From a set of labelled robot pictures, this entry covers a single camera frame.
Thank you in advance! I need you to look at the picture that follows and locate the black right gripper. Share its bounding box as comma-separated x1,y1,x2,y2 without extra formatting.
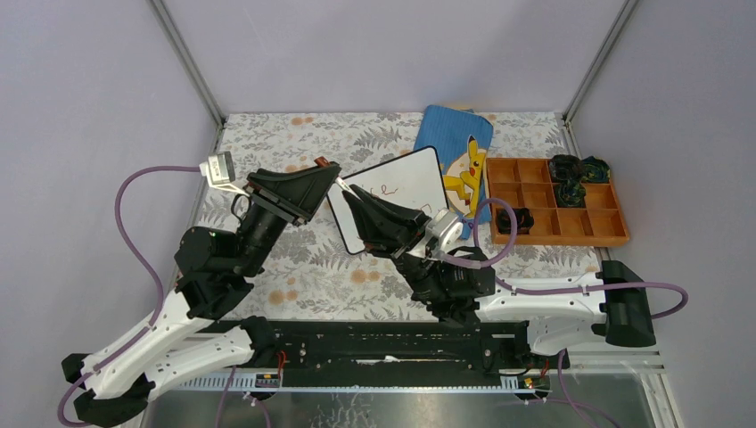
342,185,448,306

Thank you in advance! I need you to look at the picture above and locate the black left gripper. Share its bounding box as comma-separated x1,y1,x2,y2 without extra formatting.
232,163,341,278

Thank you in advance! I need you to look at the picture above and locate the white whiteboard marker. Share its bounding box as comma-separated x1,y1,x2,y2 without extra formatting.
335,177,352,193

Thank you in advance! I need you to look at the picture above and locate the white whiteboard black frame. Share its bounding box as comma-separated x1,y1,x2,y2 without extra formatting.
327,147,448,255

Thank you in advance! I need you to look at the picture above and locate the black orange cloth roll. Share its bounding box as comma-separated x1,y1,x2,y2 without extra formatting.
495,208,536,235

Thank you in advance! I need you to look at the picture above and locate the red marker cap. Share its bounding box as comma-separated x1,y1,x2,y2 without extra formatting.
315,157,330,168

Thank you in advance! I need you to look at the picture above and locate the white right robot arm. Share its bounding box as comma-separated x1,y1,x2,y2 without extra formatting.
342,185,656,367

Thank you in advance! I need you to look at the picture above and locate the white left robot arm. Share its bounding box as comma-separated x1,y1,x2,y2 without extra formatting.
57,155,341,427

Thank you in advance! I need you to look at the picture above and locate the floral tablecloth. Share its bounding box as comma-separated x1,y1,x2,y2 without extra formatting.
171,111,615,324

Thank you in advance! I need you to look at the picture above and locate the blue Pikachu cloth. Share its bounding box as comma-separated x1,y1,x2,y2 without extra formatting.
414,105,494,239

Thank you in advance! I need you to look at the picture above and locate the orange compartment tray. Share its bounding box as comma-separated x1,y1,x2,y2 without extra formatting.
486,158,630,247

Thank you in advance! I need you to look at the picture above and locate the dark patterned cloth roll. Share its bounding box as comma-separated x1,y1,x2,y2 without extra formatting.
554,180,587,209
547,154,585,183
581,156,611,184

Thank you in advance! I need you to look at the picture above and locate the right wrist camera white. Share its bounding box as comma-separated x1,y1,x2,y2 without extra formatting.
421,209,464,259

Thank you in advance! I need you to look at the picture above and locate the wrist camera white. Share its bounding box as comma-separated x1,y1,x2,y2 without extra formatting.
421,209,464,259
199,152,248,195

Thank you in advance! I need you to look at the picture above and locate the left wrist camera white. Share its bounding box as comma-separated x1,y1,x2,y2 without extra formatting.
199,152,248,195

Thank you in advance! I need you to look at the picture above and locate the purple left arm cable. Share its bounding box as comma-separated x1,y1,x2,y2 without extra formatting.
56,165,205,428

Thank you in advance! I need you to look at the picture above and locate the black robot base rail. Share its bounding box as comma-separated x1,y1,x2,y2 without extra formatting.
141,318,666,394

